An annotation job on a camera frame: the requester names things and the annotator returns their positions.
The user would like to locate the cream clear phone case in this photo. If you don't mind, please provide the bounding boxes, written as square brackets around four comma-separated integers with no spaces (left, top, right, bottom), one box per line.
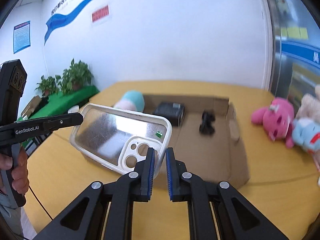
[69,103,172,176]

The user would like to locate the black sunglasses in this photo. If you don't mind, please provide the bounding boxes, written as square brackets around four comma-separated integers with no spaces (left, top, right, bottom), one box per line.
[199,111,216,135]

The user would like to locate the black product box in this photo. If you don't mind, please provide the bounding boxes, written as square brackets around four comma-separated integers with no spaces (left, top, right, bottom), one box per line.
[153,102,185,127]

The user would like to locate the grey jacket left forearm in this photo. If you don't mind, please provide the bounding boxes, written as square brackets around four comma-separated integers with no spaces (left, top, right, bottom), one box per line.
[0,189,25,238]

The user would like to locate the person's left hand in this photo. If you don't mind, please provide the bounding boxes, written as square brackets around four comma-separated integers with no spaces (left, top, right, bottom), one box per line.
[1,146,29,196]

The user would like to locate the green cloth side table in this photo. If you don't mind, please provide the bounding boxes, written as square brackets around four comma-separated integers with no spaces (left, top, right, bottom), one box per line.
[22,85,99,155]

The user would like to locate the paper cup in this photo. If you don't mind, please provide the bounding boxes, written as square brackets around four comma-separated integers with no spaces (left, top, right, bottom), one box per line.
[67,105,80,114]

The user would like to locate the small potted green plant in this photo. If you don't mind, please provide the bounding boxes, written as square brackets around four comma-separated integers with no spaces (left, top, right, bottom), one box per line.
[35,76,59,96]

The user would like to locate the cardboard box tray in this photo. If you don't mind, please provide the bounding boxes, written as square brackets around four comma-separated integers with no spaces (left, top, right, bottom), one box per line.
[82,93,251,189]

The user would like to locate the large potted green plant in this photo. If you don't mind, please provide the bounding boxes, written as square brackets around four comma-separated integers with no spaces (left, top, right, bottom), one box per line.
[55,59,93,95]

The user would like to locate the green pink teal plush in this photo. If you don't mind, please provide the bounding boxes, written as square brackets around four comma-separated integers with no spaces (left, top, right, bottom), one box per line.
[114,90,145,112]

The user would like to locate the pink plush toy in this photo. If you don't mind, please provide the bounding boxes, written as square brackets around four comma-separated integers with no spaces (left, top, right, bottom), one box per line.
[251,97,295,148]

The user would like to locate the blue white plush toy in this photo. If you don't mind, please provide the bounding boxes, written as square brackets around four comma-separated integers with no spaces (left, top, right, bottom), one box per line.
[292,118,320,154]

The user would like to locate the beige plush toy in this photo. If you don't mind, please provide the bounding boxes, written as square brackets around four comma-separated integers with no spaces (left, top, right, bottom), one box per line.
[296,85,320,123]

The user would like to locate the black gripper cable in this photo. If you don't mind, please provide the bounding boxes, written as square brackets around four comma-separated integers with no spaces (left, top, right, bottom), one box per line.
[27,184,54,222]

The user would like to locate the blue wall poster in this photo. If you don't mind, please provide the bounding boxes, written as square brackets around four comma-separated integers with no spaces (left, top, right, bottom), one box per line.
[13,21,31,54]

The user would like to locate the red wall sign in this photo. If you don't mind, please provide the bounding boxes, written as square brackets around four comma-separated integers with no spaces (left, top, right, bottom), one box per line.
[91,5,110,23]

